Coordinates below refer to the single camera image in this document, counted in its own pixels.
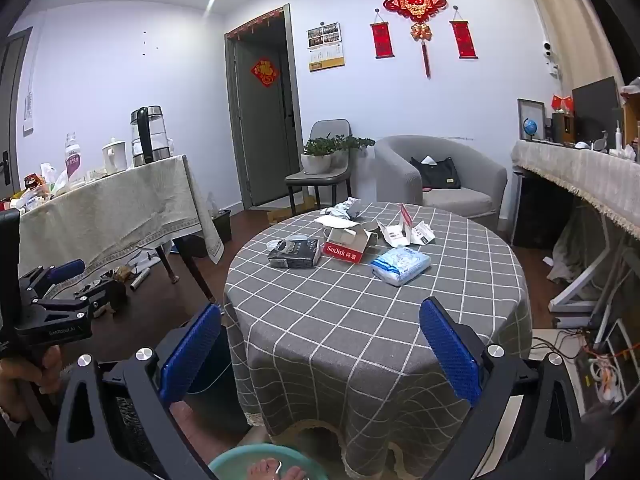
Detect white paper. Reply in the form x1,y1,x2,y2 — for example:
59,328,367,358
314,199,362,228

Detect white lidded mug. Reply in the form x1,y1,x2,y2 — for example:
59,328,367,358
101,137,129,175

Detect red knot wall ornament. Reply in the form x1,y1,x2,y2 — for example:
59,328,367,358
383,0,446,78

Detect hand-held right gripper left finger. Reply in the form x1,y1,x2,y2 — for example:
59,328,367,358
52,302,223,480

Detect beige fringed desk cloth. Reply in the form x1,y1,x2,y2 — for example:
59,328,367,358
511,139,640,241

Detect black monitor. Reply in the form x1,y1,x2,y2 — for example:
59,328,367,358
571,76,623,143

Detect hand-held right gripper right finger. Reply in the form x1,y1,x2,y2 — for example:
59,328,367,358
419,296,588,480

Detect red and white card packaging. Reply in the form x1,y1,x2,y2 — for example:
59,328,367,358
322,226,378,264

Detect white desk frame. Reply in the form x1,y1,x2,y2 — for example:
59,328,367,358
549,232,632,313

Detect grey checked tablecloth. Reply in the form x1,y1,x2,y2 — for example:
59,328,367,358
222,202,533,480

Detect clear plastic bottle purple label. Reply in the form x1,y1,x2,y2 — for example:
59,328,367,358
62,132,83,183

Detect black box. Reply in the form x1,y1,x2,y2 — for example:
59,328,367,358
267,238,322,268

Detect potted plant in grey pot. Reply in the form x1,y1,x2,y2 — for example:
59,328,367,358
335,135,376,168

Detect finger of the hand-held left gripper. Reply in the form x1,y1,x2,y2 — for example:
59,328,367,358
19,259,86,306
31,272,128,321

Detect grey picture frame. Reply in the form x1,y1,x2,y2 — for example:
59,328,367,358
516,98,547,142

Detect red fringed door valance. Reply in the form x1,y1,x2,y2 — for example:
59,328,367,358
225,6,286,38

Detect grey dining chair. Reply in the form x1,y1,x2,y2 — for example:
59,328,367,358
285,119,353,216

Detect orange and white cables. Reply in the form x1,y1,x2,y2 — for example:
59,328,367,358
530,330,640,401

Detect beige curtain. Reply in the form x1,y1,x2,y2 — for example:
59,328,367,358
525,0,626,91

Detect red diamond door decoration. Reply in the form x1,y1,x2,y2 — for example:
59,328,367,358
250,57,279,87

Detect white torn paper packaging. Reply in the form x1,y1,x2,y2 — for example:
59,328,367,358
377,203,414,249

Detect clear plastic lid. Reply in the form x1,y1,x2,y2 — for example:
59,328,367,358
267,234,308,251

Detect small black bin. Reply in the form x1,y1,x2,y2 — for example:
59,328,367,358
207,208,233,243

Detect blue and white tissue pack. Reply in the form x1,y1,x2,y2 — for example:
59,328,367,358
371,246,432,287

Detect white security camera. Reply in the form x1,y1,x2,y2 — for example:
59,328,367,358
541,39,561,78

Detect potted plant in white pot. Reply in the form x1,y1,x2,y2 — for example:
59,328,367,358
301,135,346,175

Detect dark wooden table leg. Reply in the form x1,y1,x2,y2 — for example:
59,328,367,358
177,237,218,306
155,245,179,283

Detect person's grey fleece clothing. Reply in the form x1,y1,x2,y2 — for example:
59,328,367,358
582,400,640,480

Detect red hanging scroll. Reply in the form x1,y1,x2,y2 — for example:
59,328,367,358
449,6,478,60
370,9,395,60

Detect person's left hand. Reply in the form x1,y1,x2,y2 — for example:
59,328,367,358
0,346,65,426

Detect teal plastic basin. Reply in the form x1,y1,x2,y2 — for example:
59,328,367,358
207,442,323,480

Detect black handbag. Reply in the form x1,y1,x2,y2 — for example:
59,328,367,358
410,156,462,191

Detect wall calendar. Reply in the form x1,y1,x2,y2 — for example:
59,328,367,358
307,22,346,72

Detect bags of snacks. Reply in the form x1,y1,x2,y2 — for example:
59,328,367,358
10,162,68,209

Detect beige patterned tablecloth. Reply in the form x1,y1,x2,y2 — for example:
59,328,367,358
15,154,224,301

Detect grey door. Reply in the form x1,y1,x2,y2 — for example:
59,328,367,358
226,4,306,211

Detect grey armchair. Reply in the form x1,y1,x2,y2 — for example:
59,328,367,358
374,135,508,233

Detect glass electric kettle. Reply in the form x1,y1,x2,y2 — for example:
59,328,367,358
130,106,175,168

